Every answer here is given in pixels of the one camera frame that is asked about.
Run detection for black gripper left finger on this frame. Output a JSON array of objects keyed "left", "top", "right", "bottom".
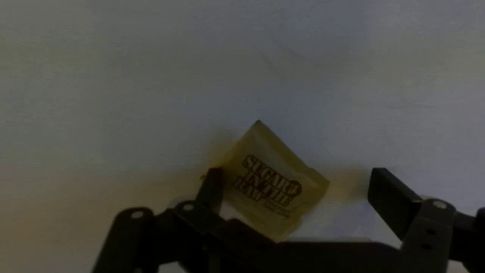
[{"left": 197, "top": 165, "right": 224, "bottom": 214}]

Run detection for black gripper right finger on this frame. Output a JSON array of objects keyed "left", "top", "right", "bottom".
[{"left": 366, "top": 167, "right": 424, "bottom": 242}]

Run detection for small tan printed packet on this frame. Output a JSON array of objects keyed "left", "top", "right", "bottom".
[{"left": 216, "top": 118, "right": 330, "bottom": 242}]

